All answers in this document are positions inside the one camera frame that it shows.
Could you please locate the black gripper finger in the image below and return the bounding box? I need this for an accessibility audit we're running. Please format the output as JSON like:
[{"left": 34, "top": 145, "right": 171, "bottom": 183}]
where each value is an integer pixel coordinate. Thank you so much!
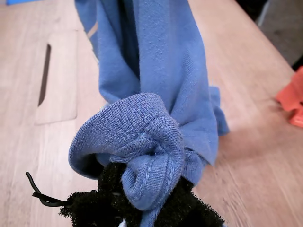
[
  {"left": 153, "top": 179, "right": 225, "bottom": 227},
  {"left": 59, "top": 163, "right": 145, "bottom": 227}
]

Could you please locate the grey metal pole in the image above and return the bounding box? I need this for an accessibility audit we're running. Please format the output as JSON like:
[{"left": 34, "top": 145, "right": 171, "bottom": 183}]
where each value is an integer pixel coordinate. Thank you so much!
[{"left": 257, "top": 0, "right": 271, "bottom": 26}]

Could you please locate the blue printed T-shirt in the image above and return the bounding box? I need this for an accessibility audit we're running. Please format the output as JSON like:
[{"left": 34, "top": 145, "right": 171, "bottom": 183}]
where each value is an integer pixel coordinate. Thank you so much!
[{"left": 68, "top": 0, "right": 230, "bottom": 227}]

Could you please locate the blue flat object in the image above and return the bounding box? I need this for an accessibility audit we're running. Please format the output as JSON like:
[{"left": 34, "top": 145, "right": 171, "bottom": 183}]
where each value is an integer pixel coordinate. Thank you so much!
[{"left": 6, "top": 0, "right": 31, "bottom": 6}]

